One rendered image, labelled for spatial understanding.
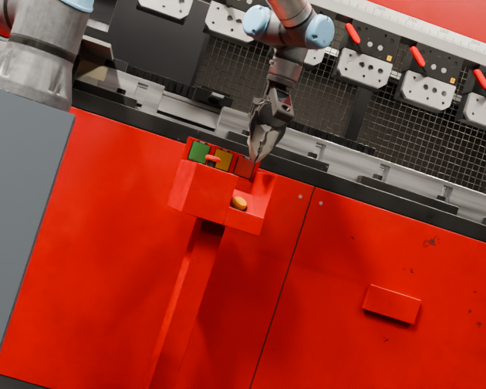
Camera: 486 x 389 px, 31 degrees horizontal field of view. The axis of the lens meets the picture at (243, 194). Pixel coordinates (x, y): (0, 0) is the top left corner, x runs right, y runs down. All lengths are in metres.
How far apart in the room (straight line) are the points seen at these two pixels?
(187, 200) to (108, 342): 0.54
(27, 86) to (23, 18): 0.12
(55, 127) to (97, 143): 0.88
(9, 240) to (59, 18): 0.38
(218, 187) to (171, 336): 0.37
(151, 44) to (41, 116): 1.59
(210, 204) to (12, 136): 0.69
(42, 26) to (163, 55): 1.53
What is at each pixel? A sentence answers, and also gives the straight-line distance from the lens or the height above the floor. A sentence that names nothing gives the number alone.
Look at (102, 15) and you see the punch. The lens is 2.50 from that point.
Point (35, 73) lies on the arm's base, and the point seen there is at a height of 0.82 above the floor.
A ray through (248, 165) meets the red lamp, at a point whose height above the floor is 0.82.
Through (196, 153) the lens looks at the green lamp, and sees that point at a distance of 2.15.
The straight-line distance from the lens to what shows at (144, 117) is 2.33.
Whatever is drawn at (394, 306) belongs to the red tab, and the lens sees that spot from 2.44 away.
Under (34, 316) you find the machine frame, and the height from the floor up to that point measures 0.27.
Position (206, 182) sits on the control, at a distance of 2.00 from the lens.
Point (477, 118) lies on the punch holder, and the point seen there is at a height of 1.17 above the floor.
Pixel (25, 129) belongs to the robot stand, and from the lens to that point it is 1.45.
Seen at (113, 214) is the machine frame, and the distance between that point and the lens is 2.32.
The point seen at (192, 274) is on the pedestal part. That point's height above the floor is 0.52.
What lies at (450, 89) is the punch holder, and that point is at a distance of 2.60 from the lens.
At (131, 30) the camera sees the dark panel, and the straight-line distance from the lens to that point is 3.01.
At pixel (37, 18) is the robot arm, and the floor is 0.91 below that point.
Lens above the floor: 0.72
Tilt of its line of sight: 1 degrees up
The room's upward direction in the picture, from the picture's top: 18 degrees clockwise
